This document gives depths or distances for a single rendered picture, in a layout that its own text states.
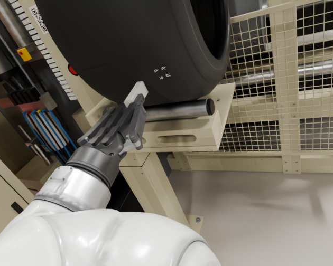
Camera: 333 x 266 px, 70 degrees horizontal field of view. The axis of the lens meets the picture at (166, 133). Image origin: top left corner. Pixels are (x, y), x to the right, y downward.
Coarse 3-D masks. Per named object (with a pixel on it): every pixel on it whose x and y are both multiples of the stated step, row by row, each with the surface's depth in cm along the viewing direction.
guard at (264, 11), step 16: (304, 0) 78; (320, 0) 77; (240, 16) 88; (256, 16) 86; (240, 32) 91; (320, 32) 83; (272, 64) 95; (304, 64) 91; (320, 64) 89; (240, 80) 103; (304, 80) 94; (288, 96) 101; (304, 96) 98; (304, 112) 103; (224, 128) 122; (288, 144) 116; (304, 144) 112; (320, 144) 109
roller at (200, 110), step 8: (160, 104) 67; (168, 104) 66; (176, 104) 64; (184, 104) 63; (192, 104) 62; (200, 104) 61; (208, 104) 60; (152, 112) 67; (160, 112) 66; (168, 112) 65; (176, 112) 64; (184, 112) 63; (192, 112) 62; (200, 112) 61; (208, 112) 60; (152, 120) 69
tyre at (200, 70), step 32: (64, 0) 41; (96, 0) 39; (128, 0) 37; (160, 0) 38; (192, 0) 84; (224, 0) 74; (64, 32) 45; (96, 32) 42; (128, 32) 40; (160, 32) 40; (192, 32) 44; (224, 32) 73; (96, 64) 48; (128, 64) 46; (160, 64) 44; (192, 64) 47; (224, 64) 65; (160, 96) 55; (192, 96) 57
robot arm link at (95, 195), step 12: (60, 168) 33; (72, 168) 32; (48, 180) 31; (60, 180) 31; (72, 180) 30; (84, 180) 31; (96, 180) 32; (48, 192) 29; (60, 192) 29; (72, 192) 29; (84, 192) 30; (96, 192) 31; (108, 192) 33; (60, 204) 28; (72, 204) 29; (84, 204) 30; (96, 204) 31
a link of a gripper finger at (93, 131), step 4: (112, 108) 46; (108, 112) 45; (112, 112) 46; (104, 116) 45; (108, 116) 45; (100, 120) 44; (104, 120) 44; (96, 124) 44; (100, 124) 44; (104, 124) 44; (92, 128) 43; (96, 128) 43; (88, 132) 43; (92, 132) 43; (96, 132) 43; (84, 136) 42; (88, 136) 42; (92, 136) 43; (80, 140) 42; (84, 140) 42; (80, 144) 42
